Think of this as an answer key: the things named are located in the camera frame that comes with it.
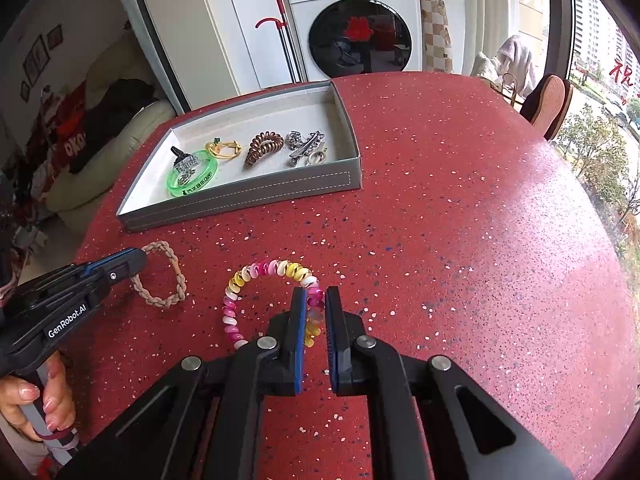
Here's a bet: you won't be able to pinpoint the wooden chair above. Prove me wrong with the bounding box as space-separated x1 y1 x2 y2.
520 74 576 142

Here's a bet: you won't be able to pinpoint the bronze metal hair clip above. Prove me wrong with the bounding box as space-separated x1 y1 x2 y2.
305 142 331 166

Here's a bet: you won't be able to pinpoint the cream curtain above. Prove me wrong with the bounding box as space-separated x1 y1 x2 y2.
462 0 521 78

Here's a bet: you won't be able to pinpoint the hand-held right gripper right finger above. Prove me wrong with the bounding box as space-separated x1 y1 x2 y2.
325 286 576 480

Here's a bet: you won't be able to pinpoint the red handled mop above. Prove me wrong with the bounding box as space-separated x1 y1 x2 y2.
255 0 303 86

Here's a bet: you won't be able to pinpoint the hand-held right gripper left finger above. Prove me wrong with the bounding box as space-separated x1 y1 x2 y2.
55 287 308 480

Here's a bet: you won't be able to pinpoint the white cabinet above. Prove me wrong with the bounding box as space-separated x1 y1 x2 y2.
130 0 291 111

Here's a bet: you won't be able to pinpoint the silver rhinestone hair clip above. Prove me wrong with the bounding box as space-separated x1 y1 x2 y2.
286 130 326 167

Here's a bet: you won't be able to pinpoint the cream cushion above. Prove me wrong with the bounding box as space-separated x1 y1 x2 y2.
472 52 501 83

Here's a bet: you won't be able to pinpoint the red window decal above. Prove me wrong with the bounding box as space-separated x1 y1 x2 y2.
609 57 640 98

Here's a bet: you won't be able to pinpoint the green glitter bangle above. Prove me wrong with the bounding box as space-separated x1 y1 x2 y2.
166 149 221 197

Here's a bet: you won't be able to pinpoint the pink yellow spiral hair tie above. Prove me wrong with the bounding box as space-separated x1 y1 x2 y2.
222 259 326 351

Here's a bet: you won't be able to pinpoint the brown spiral hair tie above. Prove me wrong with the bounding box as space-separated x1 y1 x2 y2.
244 131 285 168

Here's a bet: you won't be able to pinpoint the white washing machine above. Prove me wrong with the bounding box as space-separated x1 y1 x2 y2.
282 0 423 83

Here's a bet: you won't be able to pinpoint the brown braided bracelet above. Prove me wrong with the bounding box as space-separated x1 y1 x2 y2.
131 241 189 307

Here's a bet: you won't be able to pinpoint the checkered hanging cloth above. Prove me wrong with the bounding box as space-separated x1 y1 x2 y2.
419 0 453 73

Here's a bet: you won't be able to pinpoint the yellow cord bead bracelet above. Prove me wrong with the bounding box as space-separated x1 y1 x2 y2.
205 136 243 161

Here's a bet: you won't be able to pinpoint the person's left hand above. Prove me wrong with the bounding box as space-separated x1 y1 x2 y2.
0 350 77 443

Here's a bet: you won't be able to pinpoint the framed wall pictures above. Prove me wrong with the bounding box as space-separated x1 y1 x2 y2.
20 24 63 101

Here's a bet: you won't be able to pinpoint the cream leather sofa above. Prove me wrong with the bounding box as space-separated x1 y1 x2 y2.
55 50 176 233

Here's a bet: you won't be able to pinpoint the red printed clothing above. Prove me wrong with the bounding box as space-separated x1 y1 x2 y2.
25 82 88 181

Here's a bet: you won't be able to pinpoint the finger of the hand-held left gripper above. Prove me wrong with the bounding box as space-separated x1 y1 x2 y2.
87 255 149 288
75 247 146 273

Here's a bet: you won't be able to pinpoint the pale pink cloth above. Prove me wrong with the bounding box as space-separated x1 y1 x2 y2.
497 35 538 98

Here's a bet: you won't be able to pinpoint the black clothing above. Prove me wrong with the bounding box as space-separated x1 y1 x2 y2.
70 78 156 173

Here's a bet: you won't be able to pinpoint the grey jewelry tray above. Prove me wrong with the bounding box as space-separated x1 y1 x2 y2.
116 80 362 232

